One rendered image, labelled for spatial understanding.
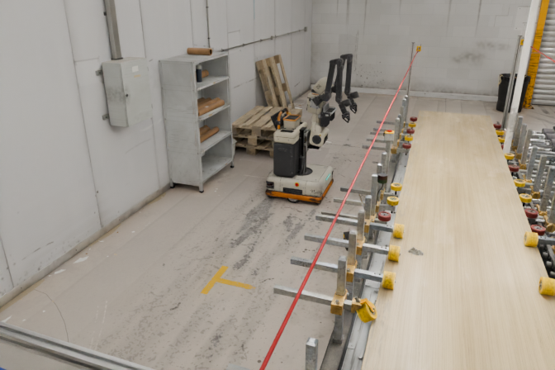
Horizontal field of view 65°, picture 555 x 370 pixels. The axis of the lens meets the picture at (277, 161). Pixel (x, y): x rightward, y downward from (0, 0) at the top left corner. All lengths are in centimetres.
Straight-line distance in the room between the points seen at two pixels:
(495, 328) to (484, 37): 888
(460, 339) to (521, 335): 26
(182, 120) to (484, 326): 389
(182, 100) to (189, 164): 77
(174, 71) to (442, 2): 693
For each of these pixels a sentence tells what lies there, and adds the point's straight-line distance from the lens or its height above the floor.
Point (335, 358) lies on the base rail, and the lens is 218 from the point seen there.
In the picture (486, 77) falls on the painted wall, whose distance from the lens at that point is 1075.
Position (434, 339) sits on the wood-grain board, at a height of 90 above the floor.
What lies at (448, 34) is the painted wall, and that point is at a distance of 1060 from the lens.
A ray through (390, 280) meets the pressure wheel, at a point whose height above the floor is 96.
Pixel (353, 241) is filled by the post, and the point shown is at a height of 110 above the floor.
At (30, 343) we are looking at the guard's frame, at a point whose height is 175.
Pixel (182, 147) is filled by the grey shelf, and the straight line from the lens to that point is 526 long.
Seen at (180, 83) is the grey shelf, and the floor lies 130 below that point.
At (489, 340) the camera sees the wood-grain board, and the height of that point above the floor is 90.
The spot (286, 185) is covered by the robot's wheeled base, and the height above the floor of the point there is 22.
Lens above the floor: 223
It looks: 21 degrees down
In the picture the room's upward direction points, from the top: straight up
